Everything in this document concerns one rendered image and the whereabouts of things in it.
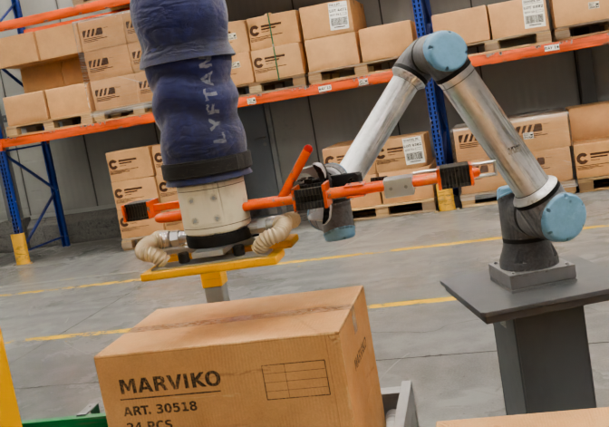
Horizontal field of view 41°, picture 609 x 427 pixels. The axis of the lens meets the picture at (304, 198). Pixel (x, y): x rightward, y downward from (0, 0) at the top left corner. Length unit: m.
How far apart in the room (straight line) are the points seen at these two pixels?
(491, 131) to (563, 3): 6.66
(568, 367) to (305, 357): 1.17
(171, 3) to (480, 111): 0.96
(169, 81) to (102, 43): 8.20
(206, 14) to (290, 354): 0.81
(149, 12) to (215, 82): 0.22
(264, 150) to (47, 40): 3.01
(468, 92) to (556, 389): 1.02
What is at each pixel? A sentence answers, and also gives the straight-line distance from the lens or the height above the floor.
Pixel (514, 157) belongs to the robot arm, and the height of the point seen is 1.19.
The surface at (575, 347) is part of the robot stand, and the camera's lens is 2.79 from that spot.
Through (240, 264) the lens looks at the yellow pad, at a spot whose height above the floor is 1.11.
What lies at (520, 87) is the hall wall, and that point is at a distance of 10.33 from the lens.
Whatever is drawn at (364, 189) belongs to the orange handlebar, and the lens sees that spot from 1.96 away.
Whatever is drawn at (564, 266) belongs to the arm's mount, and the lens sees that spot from 2.72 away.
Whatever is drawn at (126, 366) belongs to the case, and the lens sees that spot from 2.01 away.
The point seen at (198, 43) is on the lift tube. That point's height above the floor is 1.63.
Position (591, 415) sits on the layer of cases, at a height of 0.54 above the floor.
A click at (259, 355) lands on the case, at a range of 1.89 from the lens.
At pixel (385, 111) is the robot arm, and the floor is 1.39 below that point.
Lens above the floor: 1.46
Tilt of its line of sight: 7 degrees down
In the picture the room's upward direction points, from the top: 10 degrees counter-clockwise
